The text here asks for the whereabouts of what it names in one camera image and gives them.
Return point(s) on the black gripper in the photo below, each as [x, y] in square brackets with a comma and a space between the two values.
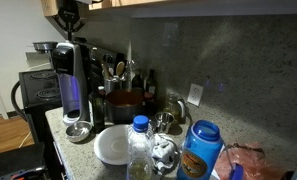
[68, 9]

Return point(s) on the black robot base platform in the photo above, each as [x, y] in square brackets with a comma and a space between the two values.
[14, 160]

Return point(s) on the steel pan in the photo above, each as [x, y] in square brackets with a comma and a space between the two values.
[44, 46]

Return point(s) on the long wooden spatula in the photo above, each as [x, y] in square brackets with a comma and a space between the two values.
[105, 71]

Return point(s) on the round wooden spoon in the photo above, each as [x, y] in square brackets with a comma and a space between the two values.
[120, 68]

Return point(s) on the black electric stove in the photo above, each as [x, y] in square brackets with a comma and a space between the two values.
[38, 87]

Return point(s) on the small spice jar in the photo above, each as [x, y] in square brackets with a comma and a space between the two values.
[101, 90]

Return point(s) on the steel utensil holder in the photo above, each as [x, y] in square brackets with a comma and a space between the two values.
[112, 85]

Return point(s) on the dark glass bottle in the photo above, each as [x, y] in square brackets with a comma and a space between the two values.
[137, 81]

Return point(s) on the dark olive oil bottle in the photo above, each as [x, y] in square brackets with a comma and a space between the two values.
[97, 111]

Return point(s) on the green glass bottle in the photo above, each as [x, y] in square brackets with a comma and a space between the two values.
[151, 83]

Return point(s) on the small steel bowl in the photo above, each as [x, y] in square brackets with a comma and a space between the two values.
[78, 130]

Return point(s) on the small jar with red lid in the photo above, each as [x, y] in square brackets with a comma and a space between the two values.
[149, 97]

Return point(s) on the white plate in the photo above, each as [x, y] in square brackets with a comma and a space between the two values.
[111, 146]

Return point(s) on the steel cup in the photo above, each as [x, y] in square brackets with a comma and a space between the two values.
[164, 121]

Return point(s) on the clear bottle with blue cap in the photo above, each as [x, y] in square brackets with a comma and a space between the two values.
[139, 150]

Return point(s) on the crumpled white cloth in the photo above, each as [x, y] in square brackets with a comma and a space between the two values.
[163, 150]

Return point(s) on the blue wide-mouth water bottle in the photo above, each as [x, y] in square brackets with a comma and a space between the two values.
[199, 151]

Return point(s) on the wooden wall cabinet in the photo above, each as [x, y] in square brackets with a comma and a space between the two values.
[204, 7]

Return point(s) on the white wall outlet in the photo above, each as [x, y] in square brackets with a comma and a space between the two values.
[195, 94]

